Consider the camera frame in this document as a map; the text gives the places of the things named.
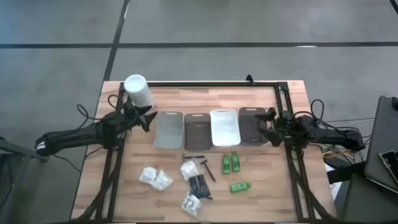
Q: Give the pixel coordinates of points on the small black clamp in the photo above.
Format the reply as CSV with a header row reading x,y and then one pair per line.
x,y
249,79

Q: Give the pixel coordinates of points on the light grey plastic bin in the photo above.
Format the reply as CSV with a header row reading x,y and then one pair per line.
x,y
169,130

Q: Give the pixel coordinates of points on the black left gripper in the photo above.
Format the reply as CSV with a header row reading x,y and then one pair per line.
x,y
132,115

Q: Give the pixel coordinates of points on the black sachet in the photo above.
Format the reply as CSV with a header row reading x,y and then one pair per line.
x,y
204,186
194,185

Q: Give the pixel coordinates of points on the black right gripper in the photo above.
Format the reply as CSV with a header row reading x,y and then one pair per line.
x,y
286,127

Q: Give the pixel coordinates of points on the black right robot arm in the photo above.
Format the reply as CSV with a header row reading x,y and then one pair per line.
x,y
335,137

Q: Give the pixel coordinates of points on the white paper sheet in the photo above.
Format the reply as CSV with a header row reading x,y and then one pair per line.
x,y
332,186

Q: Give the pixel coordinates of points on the grey metal stand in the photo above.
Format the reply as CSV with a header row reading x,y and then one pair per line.
x,y
15,152

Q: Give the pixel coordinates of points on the white plastic bin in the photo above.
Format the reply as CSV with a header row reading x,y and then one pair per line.
x,y
224,127

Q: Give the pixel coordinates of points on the dark blue razor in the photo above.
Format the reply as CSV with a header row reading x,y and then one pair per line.
x,y
208,171
194,157

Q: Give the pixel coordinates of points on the dark grey case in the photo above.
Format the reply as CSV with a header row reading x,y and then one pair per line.
x,y
370,202

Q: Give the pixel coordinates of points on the grey laptop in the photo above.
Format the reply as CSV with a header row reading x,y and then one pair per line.
x,y
379,140

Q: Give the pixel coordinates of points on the framed tablet device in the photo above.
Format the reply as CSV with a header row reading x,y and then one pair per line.
x,y
390,163

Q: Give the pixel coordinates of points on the printed clear bag of cotton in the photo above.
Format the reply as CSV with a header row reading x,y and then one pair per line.
x,y
190,204

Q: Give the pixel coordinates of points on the dark plastic bin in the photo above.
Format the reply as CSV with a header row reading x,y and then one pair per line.
x,y
248,127
198,132

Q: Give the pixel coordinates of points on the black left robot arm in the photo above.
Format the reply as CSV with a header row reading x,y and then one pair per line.
x,y
77,135

